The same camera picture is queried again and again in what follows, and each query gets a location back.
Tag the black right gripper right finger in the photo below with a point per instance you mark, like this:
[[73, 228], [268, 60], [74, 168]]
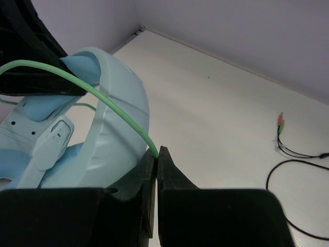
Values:
[[191, 216]]

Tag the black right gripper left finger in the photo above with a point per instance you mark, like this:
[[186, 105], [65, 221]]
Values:
[[120, 215]]

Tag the light blue headphones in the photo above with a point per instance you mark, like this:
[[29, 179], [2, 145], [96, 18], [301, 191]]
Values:
[[35, 150]]

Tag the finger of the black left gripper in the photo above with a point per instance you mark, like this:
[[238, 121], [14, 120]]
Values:
[[28, 81], [24, 36]]

